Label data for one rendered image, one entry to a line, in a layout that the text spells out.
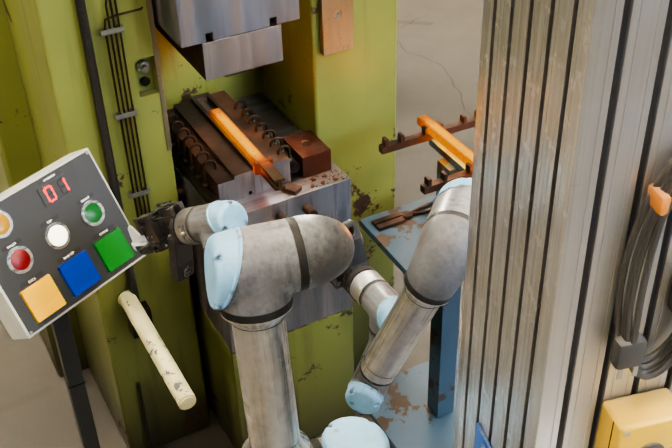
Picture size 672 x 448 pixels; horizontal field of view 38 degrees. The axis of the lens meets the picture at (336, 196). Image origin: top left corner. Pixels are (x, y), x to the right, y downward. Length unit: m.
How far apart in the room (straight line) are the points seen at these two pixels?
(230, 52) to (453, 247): 0.82
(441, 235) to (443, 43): 3.63
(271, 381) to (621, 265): 0.68
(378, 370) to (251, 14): 0.87
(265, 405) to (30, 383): 1.93
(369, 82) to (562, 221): 1.73
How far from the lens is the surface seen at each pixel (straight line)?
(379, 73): 2.72
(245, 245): 1.47
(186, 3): 2.21
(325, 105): 2.67
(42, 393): 3.41
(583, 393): 1.22
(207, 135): 2.64
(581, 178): 1.00
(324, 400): 3.03
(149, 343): 2.54
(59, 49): 2.31
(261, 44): 2.33
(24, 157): 2.92
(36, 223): 2.16
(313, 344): 2.84
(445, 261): 1.74
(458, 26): 5.52
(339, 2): 2.53
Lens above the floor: 2.34
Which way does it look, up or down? 35 degrees down
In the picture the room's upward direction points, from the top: 2 degrees counter-clockwise
